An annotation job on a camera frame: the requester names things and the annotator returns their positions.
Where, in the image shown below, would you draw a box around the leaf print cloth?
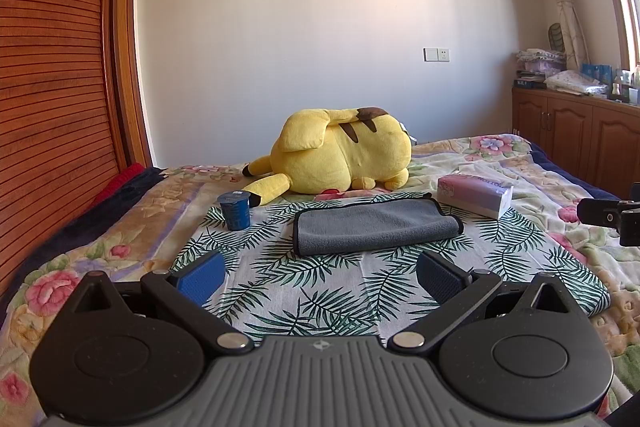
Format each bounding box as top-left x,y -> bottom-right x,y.
170,192 -> 614,349

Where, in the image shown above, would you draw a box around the blue cup with lid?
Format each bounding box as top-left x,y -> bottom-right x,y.
218,189 -> 252,232

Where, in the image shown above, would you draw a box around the folded cloth in plastic bag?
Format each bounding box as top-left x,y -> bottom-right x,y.
543,69 -> 609,97

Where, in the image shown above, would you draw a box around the dark flat boxes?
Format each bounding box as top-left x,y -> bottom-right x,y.
513,71 -> 547,89

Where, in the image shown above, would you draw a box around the dark hand fan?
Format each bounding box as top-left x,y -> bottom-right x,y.
547,22 -> 566,54

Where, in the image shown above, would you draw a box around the stack of folded linens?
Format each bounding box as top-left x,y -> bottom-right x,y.
514,48 -> 569,73

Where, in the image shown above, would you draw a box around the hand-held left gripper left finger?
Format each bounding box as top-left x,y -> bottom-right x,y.
60,250 -> 254,356

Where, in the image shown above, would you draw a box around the wooden cabinet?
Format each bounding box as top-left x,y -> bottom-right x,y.
510,86 -> 640,200

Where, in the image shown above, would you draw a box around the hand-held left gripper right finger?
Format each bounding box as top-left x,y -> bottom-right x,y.
387,250 -> 587,356

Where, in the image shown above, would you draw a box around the pink and white tissue pack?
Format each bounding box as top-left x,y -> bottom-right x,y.
436,173 -> 515,219

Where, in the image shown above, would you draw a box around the row of blue boxes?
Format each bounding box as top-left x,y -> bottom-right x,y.
581,63 -> 614,84

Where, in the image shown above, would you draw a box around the wooden louvred wardrobe door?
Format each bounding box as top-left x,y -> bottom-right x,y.
0,0 -> 153,299

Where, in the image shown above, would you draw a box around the red cloth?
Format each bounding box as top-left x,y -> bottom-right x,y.
92,162 -> 146,206

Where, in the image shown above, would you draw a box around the yellow plush toy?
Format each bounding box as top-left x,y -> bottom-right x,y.
242,105 -> 414,208

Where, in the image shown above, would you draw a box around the purple and grey towel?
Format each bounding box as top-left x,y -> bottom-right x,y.
292,192 -> 465,257

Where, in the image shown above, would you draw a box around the wooden room door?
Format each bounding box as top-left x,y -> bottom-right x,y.
120,0 -> 154,168

